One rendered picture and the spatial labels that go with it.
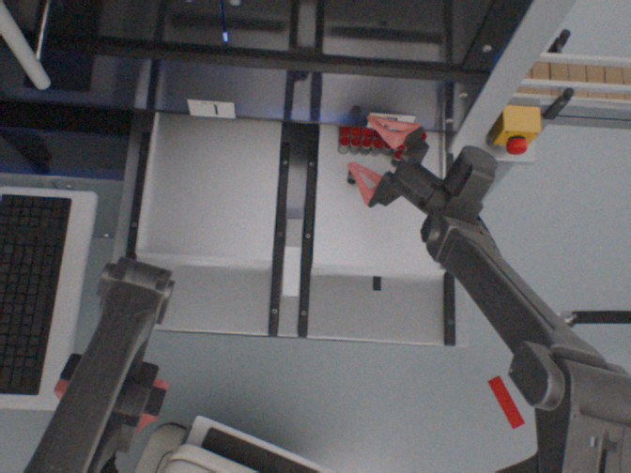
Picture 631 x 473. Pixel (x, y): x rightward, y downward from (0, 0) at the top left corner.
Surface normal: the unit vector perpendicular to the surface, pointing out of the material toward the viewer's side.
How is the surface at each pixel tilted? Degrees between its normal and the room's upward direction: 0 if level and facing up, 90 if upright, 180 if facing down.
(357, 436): 0
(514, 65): 90
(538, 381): 76
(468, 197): 53
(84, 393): 41
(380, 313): 0
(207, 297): 0
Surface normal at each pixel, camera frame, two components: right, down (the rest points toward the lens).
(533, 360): -0.94, -0.26
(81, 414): 0.33, -0.79
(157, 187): 0.06, -0.30
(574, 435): 0.27, -0.13
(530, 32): -0.05, 0.95
